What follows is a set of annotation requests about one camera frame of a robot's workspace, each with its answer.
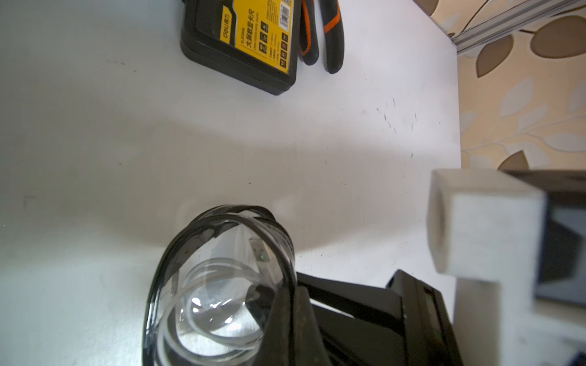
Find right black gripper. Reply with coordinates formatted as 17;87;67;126
295;270;463;365

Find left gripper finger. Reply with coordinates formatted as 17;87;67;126
262;286;331;365

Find orange black pliers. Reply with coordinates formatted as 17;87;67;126
298;0;345;75

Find black yellow-label case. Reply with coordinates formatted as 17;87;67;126
180;0;302;95

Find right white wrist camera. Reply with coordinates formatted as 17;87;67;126
427;169;585;365

